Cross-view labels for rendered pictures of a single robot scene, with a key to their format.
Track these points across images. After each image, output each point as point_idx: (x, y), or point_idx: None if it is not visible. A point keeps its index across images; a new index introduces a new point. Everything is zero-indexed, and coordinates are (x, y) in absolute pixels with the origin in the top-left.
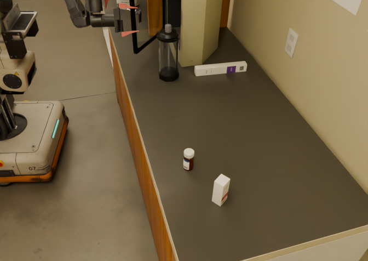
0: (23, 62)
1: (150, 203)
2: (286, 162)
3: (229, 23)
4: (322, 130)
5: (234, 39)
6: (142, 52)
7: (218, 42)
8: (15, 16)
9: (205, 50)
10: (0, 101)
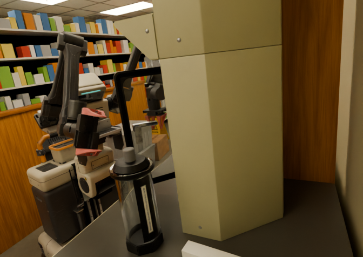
0: (99, 170)
1: None
2: None
3: (343, 178)
4: None
5: (335, 210)
6: (164, 189)
7: (294, 207)
8: (99, 128)
9: (230, 215)
10: (81, 201)
